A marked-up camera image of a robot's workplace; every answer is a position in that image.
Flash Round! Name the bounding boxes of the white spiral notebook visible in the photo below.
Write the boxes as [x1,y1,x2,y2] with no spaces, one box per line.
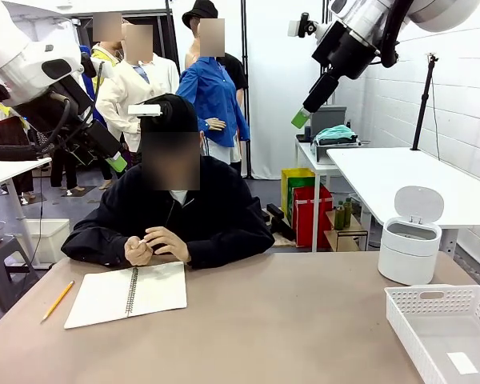
[63,261,188,330]

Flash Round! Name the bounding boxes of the person's left hand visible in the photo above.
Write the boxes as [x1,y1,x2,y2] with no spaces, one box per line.
[143,226,192,264]

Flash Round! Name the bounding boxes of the mannequin in black shirt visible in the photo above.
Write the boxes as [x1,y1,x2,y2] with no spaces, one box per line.
[218,51,250,121]

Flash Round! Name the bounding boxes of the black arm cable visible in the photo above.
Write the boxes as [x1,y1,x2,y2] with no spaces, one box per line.
[378,0,414,68]
[0,94,105,167]

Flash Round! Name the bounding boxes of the white storage box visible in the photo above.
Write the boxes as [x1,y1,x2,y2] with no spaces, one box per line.
[22,218,71,265]

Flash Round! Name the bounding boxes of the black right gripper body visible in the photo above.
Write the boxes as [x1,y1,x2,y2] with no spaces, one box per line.
[311,20,379,101]

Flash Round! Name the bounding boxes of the mannequin in yellow vest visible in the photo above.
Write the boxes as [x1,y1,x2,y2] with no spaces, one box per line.
[79,11,123,125]

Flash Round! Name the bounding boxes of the red shopping bag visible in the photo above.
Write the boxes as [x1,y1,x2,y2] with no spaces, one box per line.
[291,186,334,249]

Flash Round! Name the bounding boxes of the person's right hand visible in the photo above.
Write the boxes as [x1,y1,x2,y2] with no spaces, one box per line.
[124,236,153,267]

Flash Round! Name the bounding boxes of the black bucket hat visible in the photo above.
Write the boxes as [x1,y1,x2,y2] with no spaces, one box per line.
[182,0,219,29]

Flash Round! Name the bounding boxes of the grey box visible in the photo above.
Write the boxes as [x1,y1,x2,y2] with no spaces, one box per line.
[310,104,348,137]

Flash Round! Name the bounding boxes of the yellow green shopping bag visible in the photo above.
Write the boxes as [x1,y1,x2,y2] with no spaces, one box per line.
[280,167,317,225]

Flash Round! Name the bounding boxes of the flat white paper piece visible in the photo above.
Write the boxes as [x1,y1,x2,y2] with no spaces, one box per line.
[446,350,480,375]

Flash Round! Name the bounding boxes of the black tripod stand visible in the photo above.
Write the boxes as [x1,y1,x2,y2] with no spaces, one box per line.
[410,51,441,152]

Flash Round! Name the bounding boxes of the teal cloth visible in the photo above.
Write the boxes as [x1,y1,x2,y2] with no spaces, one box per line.
[314,124,359,146]

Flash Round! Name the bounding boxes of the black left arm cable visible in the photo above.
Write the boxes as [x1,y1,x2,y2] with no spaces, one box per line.
[0,94,105,167]

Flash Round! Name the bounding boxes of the white head camera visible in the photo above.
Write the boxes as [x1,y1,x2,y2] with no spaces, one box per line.
[127,104,162,117]

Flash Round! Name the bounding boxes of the mannequin in white jacket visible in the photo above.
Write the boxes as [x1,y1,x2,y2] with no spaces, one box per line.
[95,23,181,153]

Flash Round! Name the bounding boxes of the person's left forearm black sleeve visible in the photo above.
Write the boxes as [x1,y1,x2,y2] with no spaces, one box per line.
[183,230,276,270]

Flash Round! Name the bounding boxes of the black light stand pole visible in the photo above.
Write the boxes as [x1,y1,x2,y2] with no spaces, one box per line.
[239,0,254,179]

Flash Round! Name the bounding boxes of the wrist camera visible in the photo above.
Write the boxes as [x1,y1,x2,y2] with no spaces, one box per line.
[82,54,115,80]
[287,13,318,39]

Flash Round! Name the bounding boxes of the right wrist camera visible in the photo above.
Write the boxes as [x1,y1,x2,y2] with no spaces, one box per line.
[287,13,318,39]

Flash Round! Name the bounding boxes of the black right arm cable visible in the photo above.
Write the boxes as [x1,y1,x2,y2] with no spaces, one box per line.
[378,0,414,68]

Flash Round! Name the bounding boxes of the white lidded trash bin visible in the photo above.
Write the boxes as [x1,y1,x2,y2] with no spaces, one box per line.
[378,185,445,286]

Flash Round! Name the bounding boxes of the dark grey plastic stool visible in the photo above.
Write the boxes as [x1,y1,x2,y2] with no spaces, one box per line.
[0,235,39,313]

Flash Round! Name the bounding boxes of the mannequin in blue shirt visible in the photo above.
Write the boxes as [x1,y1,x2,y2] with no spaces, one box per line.
[175,15,251,177]

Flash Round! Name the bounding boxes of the small white side table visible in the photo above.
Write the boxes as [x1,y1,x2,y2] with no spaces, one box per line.
[294,138,371,253]

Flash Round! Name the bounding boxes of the white perforated plastic basket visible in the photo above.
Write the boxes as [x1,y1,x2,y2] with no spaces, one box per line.
[384,283,480,384]

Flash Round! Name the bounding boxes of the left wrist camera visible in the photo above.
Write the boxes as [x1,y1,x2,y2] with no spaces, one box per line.
[82,54,115,80]

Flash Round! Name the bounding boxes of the grey tray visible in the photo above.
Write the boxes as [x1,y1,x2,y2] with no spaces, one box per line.
[310,140,362,165]

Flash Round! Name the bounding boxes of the black blocks on floor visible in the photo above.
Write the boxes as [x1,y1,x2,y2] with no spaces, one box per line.
[263,202,297,241]

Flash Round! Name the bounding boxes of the person's right forearm black sleeve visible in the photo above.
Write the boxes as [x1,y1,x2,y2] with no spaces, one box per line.
[60,230,131,267]

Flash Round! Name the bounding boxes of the black cap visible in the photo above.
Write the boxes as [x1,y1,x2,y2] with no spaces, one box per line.
[139,94,199,135]

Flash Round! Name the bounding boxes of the low wooden shelf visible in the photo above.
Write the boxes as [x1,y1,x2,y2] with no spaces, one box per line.
[326,210,369,252]

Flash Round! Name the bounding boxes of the yellow pencil with eraser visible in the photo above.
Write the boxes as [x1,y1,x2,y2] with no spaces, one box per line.
[40,280,75,323]

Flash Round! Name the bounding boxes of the person in black hoodie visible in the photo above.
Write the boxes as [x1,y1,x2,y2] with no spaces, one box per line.
[60,94,276,270]

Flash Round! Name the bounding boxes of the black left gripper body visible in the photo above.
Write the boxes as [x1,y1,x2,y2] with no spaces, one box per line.
[59,75,113,151]

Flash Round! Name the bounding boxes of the white desk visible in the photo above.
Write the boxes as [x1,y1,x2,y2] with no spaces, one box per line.
[0,157,53,269]

